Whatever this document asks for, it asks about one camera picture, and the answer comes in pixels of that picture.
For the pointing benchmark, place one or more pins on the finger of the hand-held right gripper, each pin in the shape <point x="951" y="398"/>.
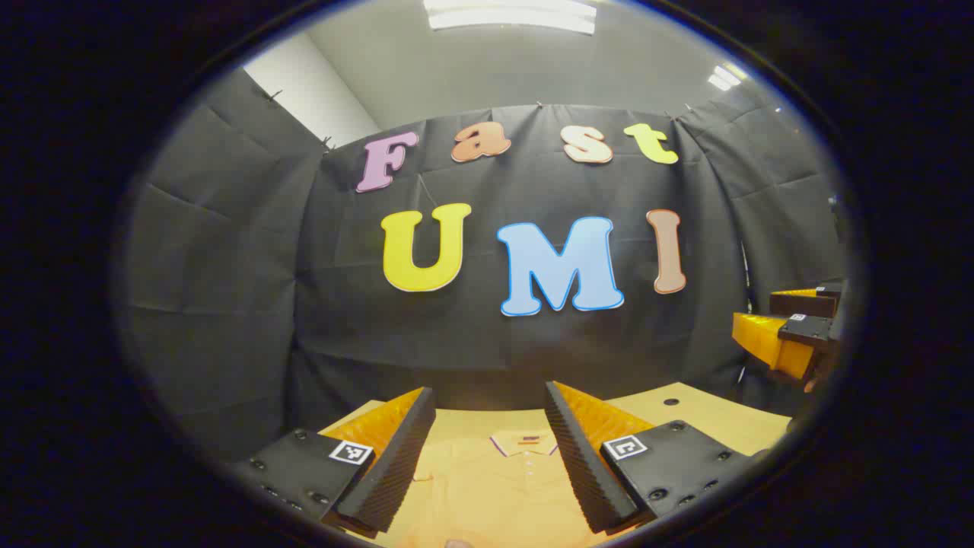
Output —
<point x="810" y="331"/>
<point x="803" y="304"/>

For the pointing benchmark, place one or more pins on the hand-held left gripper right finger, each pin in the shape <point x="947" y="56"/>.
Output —
<point x="582" y="472"/>

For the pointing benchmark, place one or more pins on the small ceiling light panel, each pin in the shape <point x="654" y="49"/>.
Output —
<point x="724" y="78"/>

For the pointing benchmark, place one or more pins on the orange polo T-shirt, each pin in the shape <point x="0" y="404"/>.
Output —
<point x="494" y="495"/>

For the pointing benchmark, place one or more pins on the long ceiling light panel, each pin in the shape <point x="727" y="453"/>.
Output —
<point x="510" y="15"/>

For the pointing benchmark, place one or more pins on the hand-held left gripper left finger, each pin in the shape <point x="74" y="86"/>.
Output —
<point x="396" y="472"/>

